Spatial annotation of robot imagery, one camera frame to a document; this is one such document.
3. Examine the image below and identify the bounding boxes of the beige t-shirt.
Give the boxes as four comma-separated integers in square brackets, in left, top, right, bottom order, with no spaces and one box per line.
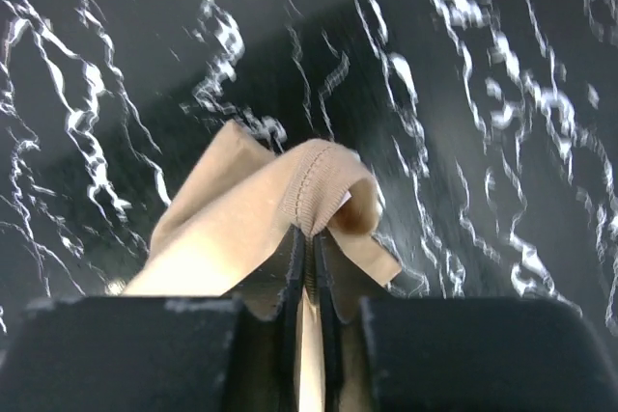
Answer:
[124,122,402,411]

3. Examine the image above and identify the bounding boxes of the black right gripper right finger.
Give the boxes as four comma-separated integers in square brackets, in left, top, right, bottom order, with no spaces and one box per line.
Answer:
[313,233,341,412]

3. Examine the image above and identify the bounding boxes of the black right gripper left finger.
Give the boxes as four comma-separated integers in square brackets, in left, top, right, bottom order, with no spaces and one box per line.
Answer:
[281,228,305,412]

